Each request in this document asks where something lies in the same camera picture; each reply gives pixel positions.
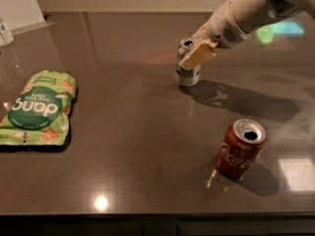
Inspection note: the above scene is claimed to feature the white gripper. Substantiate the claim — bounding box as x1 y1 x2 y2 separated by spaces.
178 0 250 70

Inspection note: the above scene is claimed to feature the white green 7up can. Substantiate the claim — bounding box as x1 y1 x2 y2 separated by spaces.
175 37 201 87

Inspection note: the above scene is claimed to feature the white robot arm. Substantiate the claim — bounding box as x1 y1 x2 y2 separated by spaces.
179 0 315 70

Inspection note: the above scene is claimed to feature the red coke can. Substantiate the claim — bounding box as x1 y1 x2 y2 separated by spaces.
217 118 266 179

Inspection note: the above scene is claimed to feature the green dang chips bag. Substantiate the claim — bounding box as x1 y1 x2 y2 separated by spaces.
0 70 77 146

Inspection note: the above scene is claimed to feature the white container at left edge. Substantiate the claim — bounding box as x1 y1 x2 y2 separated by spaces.
0 18 14 47

